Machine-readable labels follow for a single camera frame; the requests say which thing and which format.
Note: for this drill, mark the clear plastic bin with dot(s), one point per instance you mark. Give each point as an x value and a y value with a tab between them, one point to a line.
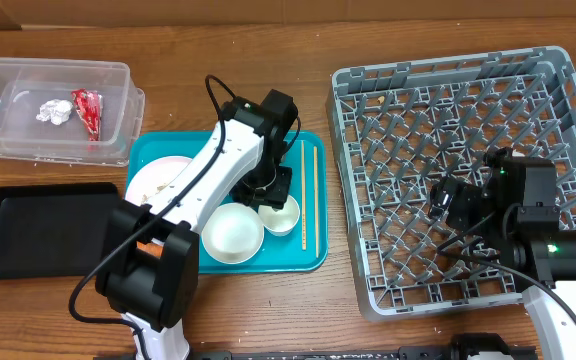
28	83

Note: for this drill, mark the teal serving tray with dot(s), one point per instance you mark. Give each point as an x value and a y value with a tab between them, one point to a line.
277	254

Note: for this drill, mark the rice and peanut scraps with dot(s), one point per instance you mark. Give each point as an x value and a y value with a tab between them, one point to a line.
151	191

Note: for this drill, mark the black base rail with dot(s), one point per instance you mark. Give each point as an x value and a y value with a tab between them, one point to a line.
461	347

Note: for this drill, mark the white tissue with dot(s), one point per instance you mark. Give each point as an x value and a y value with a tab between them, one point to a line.
55	111

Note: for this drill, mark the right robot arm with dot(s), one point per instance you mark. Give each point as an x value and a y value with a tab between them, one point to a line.
543	265

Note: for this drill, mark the black tray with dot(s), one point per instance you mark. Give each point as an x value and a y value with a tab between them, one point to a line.
54	230

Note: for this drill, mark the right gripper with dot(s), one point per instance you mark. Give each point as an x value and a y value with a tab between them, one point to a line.
465	201

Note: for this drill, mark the grey dishwasher rack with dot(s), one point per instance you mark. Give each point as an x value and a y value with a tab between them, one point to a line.
398	128

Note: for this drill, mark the white bowl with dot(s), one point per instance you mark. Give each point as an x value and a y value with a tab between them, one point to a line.
233	234

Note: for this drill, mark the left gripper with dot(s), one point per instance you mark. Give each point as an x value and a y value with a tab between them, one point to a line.
276	197

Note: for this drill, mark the red snack wrapper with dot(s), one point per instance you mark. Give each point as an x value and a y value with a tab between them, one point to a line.
89	106

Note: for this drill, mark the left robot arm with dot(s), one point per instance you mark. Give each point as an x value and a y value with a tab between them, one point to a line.
152	294

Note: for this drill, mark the orange carrot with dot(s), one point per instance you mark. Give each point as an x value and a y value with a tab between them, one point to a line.
151	248

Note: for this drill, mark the small white cup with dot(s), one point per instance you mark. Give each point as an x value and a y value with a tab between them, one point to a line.
280	222

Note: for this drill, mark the pink plate with food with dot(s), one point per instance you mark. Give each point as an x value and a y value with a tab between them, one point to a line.
162	170

